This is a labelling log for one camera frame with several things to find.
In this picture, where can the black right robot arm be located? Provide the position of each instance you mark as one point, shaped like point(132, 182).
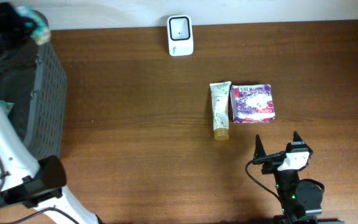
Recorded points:
point(300, 199)

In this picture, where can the white cream tube gold cap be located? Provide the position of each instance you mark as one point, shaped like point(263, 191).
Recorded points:
point(220, 104)

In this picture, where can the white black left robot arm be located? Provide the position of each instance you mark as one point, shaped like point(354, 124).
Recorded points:
point(37, 184)

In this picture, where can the teal snack bag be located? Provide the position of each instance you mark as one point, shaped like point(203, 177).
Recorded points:
point(35, 23)

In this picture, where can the white barcode scanner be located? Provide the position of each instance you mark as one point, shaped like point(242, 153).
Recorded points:
point(180, 35)

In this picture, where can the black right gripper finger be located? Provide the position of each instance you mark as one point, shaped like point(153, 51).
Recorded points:
point(296, 137)
point(259, 148)

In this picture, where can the grey plastic mesh basket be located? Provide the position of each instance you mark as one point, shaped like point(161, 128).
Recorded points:
point(33, 80)

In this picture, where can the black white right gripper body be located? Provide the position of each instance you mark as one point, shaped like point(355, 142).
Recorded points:
point(271, 167)

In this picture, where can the purple tissue pack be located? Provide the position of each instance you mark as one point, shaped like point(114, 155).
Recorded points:
point(252, 103)

